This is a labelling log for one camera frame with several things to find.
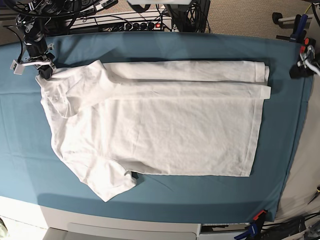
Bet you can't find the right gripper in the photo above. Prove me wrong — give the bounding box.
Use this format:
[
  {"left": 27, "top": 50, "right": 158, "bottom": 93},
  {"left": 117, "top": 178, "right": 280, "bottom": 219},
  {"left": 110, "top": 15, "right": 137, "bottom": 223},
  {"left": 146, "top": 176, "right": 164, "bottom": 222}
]
[{"left": 23, "top": 37, "right": 57, "bottom": 80}]

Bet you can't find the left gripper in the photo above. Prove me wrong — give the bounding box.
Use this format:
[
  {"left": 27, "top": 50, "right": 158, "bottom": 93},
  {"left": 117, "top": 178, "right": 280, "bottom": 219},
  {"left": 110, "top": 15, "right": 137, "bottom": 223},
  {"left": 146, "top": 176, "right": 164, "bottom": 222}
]
[{"left": 289, "top": 45, "right": 320, "bottom": 79}]

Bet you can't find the white T-shirt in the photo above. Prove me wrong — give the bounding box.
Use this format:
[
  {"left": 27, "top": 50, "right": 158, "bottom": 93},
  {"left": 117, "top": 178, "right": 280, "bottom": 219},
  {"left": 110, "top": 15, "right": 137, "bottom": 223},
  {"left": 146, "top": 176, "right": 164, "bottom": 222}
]
[{"left": 35, "top": 60, "right": 271, "bottom": 202}]

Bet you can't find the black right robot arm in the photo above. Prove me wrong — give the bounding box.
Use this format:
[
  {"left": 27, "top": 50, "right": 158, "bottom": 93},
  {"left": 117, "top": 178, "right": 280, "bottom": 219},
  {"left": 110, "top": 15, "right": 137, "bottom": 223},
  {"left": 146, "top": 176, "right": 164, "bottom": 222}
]
[{"left": 5, "top": 0, "right": 83, "bottom": 80}]

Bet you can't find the orange black clamp top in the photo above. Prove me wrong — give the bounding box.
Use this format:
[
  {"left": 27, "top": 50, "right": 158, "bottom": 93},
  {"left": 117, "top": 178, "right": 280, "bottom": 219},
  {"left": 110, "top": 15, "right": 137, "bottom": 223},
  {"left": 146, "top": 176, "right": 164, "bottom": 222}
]
[{"left": 299, "top": 37, "right": 317, "bottom": 54}]

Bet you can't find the teal table cloth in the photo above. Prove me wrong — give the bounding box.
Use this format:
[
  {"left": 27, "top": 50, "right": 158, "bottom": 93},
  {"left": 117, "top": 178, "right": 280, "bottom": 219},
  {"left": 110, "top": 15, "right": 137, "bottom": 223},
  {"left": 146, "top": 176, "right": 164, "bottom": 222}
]
[{"left": 0, "top": 31, "right": 313, "bottom": 224}]

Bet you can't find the black power strip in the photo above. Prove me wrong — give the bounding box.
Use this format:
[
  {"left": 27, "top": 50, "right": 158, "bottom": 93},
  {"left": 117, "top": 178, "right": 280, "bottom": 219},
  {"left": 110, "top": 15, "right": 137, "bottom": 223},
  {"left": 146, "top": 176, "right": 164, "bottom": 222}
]
[{"left": 98, "top": 21, "right": 173, "bottom": 33}]

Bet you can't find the orange blue clamp bottom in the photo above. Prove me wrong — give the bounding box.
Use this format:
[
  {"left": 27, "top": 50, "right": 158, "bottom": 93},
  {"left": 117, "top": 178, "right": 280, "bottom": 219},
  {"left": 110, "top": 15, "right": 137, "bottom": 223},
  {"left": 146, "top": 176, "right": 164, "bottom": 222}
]
[{"left": 234, "top": 209, "right": 268, "bottom": 240}]

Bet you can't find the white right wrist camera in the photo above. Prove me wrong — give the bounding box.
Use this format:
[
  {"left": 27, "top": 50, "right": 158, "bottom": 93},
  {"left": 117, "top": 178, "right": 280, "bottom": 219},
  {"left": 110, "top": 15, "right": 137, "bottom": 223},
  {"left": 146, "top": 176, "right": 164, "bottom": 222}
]
[{"left": 10, "top": 59, "right": 25, "bottom": 75}]

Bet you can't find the blue handled clamp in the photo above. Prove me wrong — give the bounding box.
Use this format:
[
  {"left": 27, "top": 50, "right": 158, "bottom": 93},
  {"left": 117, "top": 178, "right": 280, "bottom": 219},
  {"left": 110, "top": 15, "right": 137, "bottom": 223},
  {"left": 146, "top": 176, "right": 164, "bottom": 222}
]
[{"left": 289, "top": 14, "right": 314, "bottom": 43}]

